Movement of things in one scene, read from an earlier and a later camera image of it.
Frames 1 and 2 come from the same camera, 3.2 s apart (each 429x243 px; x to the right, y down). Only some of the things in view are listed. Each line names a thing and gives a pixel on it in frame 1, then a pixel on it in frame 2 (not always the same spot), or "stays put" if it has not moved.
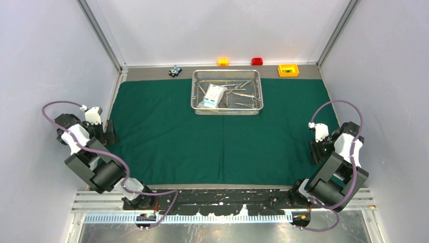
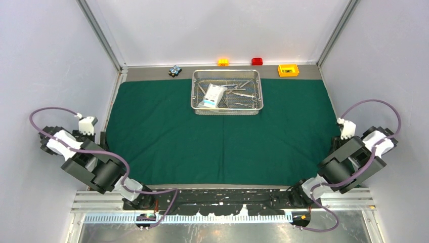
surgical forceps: x=255 y=105 stays put
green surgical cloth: x=160 y=142 stays put
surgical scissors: x=254 y=95 stays put
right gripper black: x=317 y=157 → x=336 y=142
